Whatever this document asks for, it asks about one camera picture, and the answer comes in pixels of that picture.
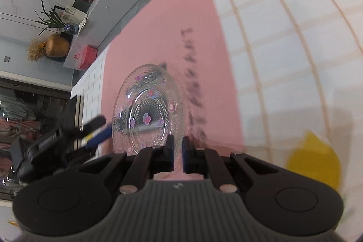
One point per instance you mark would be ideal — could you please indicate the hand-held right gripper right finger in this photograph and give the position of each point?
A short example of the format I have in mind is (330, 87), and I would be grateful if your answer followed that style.
(186, 155)

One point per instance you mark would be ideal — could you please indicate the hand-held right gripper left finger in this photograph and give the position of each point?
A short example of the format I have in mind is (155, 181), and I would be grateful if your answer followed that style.
(170, 154)

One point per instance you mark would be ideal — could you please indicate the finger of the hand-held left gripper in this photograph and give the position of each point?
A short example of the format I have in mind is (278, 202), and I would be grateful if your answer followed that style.
(99, 137)
(93, 123)

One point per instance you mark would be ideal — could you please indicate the large flowered glass plate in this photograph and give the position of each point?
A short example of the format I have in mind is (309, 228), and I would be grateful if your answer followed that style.
(147, 100)

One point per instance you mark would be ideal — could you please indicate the pink plastic box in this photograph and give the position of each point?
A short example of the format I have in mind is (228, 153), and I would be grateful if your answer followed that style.
(86, 56)

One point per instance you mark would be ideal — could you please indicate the gold vase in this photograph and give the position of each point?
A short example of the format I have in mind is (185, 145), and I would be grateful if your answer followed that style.
(58, 45)

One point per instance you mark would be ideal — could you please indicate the dried yellow flowers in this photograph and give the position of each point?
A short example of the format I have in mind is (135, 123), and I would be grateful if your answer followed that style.
(35, 50)

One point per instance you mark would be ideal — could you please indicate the blue glass vase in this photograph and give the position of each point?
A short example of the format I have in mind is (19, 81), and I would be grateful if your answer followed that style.
(71, 28)

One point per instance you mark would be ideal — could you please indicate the green leafy plant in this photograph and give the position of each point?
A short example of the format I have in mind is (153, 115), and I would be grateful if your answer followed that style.
(54, 21)

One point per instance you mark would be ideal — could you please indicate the white picture card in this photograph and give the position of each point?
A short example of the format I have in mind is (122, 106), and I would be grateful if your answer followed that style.
(73, 15)

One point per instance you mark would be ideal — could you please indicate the grey marble tv console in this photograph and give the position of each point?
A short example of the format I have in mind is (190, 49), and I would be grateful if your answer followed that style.
(127, 3)

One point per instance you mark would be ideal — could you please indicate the pink and lemon-print tablecloth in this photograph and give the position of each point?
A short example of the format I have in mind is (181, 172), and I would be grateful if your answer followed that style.
(283, 60)

